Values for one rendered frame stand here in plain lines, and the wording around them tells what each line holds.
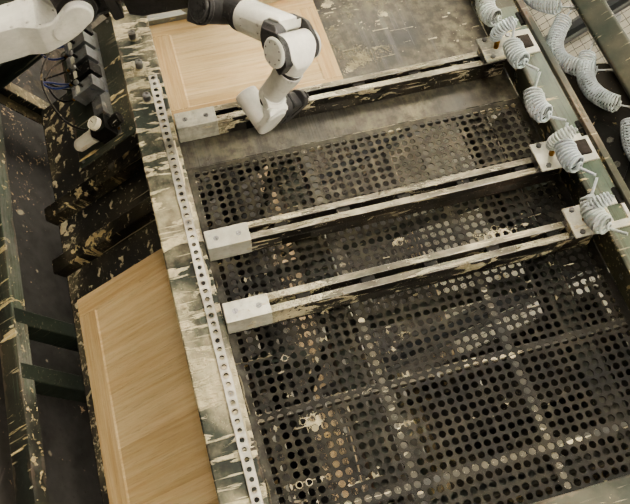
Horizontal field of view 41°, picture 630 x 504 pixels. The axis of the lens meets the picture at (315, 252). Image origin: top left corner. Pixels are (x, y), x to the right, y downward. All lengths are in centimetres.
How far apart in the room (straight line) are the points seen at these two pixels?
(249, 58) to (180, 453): 128
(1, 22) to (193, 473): 137
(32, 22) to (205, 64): 61
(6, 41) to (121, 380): 107
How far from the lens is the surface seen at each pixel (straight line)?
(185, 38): 292
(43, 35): 250
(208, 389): 221
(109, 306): 285
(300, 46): 209
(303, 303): 227
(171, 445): 256
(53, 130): 340
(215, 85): 278
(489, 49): 281
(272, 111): 222
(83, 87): 274
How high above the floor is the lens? 199
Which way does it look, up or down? 21 degrees down
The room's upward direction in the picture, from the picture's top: 60 degrees clockwise
